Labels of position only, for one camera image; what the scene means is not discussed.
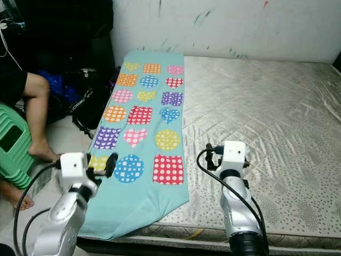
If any black sports bag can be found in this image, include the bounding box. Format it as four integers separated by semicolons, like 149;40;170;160
69;67;121;139

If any black tufted headboard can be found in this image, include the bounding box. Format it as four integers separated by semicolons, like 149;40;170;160
331;49;341;73

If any green plastic stool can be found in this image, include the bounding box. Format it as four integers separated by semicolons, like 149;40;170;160
0;103;40;190

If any white charger cable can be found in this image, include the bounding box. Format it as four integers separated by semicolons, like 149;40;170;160
0;20;27;71

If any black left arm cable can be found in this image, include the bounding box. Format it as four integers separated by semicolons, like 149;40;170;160
13;162;63;256
23;209;52;256

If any quilted grey mattress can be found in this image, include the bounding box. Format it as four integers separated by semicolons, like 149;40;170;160
136;56;341;251

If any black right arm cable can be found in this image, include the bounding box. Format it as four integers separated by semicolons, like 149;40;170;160
197;148;267;238

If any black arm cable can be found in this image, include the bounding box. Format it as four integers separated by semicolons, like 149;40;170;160
13;162;63;256
197;148;267;238
23;209;52;256

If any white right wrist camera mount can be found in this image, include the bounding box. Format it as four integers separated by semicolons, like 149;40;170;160
218;141;247;172

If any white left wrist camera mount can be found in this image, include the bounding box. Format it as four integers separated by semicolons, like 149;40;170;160
60;152;90;185

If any blue plastic bag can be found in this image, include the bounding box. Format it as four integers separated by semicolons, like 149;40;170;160
43;69;80;105

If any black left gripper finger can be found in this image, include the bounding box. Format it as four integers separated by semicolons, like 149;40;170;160
104;153;119;178

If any teal patchwork polka dot blanket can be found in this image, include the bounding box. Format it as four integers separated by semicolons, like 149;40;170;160
77;51;191;241

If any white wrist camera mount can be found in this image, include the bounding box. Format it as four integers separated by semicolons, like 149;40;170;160
60;152;90;185
218;141;247;172

